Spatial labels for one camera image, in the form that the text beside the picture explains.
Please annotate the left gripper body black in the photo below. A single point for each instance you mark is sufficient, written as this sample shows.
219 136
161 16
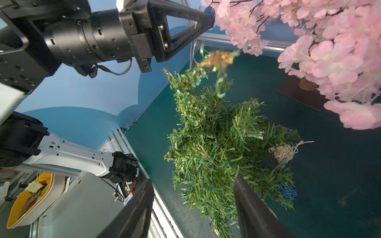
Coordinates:
145 26

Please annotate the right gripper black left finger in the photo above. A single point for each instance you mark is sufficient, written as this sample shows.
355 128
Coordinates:
134 220

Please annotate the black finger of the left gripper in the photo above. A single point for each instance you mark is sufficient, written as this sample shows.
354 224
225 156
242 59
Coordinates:
174 26

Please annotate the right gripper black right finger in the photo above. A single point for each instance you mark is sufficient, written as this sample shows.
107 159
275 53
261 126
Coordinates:
256 220

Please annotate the string lights with rattan balls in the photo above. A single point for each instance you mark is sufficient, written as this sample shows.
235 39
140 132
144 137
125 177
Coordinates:
283 154

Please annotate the small green christmas tree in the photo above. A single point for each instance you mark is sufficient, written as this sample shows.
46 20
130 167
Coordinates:
218 141

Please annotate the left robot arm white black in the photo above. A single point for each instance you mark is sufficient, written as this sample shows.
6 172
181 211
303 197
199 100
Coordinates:
41 35

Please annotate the pink cherry blossom tree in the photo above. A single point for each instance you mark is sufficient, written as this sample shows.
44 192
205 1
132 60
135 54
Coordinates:
338 49

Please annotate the yellow white plastic bin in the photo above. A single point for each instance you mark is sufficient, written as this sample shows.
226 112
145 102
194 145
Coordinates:
36 198

